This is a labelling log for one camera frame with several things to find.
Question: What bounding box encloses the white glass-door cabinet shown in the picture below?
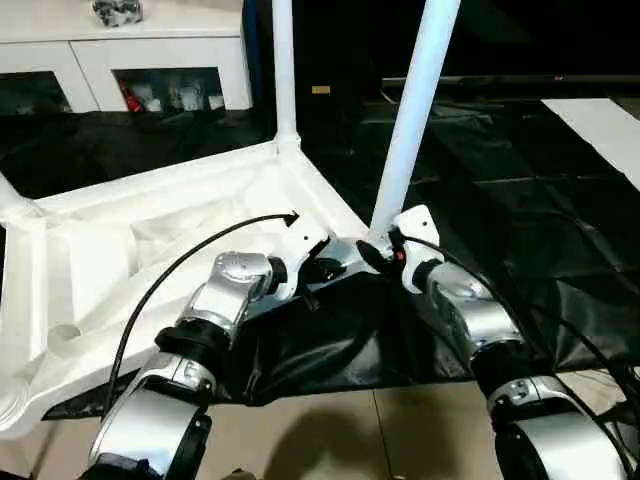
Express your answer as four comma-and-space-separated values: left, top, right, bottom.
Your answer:
0, 0, 253, 113

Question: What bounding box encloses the black plastic mat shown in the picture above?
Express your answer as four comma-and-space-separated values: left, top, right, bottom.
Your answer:
0, 100, 640, 423

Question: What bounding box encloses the white flat board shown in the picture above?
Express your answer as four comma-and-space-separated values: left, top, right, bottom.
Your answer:
542, 97, 640, 193

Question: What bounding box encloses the black flat screen television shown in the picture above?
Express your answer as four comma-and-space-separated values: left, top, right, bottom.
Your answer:
300, 0, 640, 101

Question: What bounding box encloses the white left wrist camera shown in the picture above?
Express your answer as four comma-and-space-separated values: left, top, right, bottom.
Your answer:
271, 214, 332, 302

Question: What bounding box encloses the small grey cabinet ornament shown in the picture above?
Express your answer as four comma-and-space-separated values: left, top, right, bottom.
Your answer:
91, 0, 147, 27

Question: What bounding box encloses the white plastic table top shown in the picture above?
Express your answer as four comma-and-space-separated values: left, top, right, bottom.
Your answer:
0, 138, 387, 442

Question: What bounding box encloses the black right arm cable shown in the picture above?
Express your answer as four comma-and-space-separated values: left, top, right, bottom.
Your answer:
403, 233, 640, 443

